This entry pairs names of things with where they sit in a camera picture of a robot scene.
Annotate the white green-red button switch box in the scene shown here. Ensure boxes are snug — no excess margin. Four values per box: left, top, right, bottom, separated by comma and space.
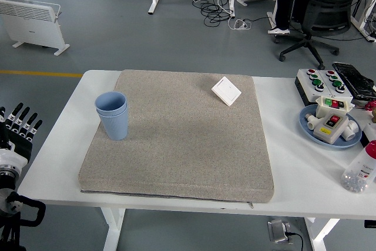
315, 96, 353, 119

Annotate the black office chair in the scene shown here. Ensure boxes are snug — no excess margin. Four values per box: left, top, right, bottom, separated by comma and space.
278, 0, 368, 70

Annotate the yellow floor tape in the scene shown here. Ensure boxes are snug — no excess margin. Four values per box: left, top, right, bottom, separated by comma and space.
0, 69, 83, 78

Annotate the white desk with cables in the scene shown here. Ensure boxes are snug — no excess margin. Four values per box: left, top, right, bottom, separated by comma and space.
351, 0, 376, 42

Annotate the blue plate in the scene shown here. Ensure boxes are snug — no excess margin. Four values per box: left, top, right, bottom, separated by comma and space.
298, 104, 362, 149

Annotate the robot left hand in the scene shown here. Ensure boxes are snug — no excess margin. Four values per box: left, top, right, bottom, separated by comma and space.
0, 102, 43, 172

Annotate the white wall switch plate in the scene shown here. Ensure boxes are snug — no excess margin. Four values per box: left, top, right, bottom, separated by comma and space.
211, 76, 243, 107

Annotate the white push-button control box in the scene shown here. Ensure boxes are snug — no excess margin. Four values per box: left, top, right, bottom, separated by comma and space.
294, 68, 354, 106

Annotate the white red rocker switch box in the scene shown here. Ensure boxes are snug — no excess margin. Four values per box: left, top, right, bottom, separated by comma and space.
313, 112, 350, 147

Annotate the grey box under table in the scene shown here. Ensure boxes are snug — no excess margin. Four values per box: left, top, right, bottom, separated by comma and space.
267, 218, 294, 245

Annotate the seated person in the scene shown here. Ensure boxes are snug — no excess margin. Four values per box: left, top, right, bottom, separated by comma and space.
267, 0, 315, 36

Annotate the white pipe fitting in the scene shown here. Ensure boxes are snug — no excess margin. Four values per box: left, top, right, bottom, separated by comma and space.
304, 112, 321, 132
340, 119, 361, 142

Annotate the blue ribbed plastic cup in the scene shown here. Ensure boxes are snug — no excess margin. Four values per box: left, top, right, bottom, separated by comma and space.
95, 105, 129, 141
94, 91, 128, 114

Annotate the grey-brown cushion mat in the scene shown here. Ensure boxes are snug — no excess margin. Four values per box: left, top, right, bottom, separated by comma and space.
78, 69, 276, 205

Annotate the clear red-capped bead bottle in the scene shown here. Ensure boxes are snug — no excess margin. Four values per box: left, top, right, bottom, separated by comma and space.
340, 139, 376, 195

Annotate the white table leg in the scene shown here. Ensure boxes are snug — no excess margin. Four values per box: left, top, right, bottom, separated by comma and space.
305, 217, 341, 251
99, 207, 127, 251

